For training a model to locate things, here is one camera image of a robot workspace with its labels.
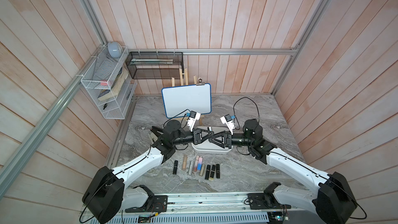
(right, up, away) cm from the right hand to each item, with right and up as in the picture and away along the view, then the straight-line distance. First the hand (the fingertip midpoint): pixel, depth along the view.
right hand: (210, 139), depth 71 cm
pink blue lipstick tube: (-4, -17, +15) cm, 23 cm away
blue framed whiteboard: (-17, +19, +23) cm, 35 cm away
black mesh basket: (-35, +45, +34) cm, 66 cm away
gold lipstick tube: (-3, -20, +13) cm, 24 cm away
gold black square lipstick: (+2, -20, +11) cm, 23 cm away
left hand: (+1, +1, -1) cm, 2 cm away
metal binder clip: (-4, +29, +18) cm, 34 cm away
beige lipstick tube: (-13, -16, +15) cm, 26 cm away
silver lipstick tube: (-10, -19, +13) cm, 25 cm away
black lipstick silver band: (-18, -18, +13) cm, 29 cm away
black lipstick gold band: (-1, -21, +11) cm, 24 cm away
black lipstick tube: (+5, -20, +12) cm, 24 cm away
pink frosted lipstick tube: (-7, -17, +15) cm, 23 cm away
